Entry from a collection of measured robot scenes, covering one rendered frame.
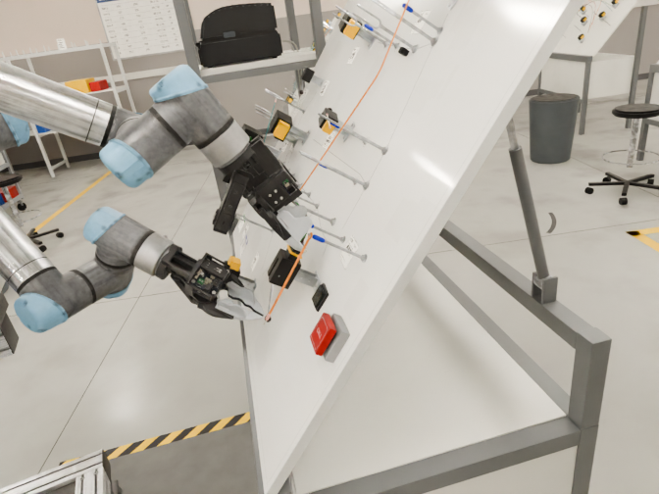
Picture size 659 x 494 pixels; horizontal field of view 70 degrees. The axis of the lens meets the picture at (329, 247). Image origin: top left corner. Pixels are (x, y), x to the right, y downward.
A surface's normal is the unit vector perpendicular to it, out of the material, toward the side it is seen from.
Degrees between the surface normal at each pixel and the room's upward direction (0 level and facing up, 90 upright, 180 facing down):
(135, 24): 90
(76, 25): 90
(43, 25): 90
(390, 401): 0
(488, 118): 53
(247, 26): 90
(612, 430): 0
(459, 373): 0
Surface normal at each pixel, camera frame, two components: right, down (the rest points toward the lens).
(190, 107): 0.37, 0.29
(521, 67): -0.85, -0.36
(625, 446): -0.13, -0.90
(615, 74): 0.04, 0.42
